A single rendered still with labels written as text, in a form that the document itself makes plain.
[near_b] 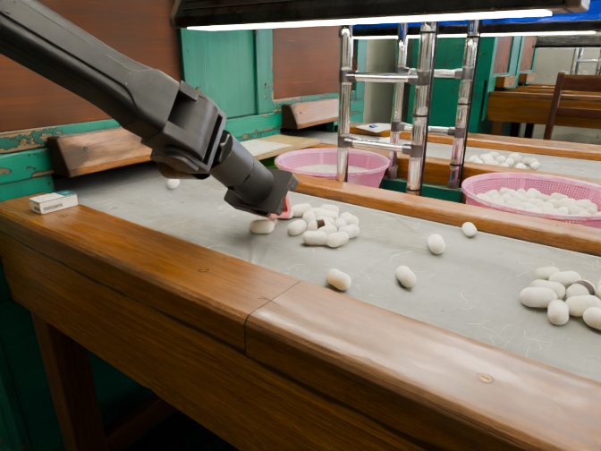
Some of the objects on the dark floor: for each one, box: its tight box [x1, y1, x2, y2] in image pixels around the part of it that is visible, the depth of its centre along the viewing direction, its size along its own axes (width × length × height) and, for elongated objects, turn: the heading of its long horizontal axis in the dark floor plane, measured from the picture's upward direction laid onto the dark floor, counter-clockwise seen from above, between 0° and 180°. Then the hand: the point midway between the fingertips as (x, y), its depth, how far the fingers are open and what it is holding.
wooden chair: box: [543, 72, 601, 140], centre depth 243 cm, size 44×43×91 cm
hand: (286, 212), depth 72 cm, fingers closed
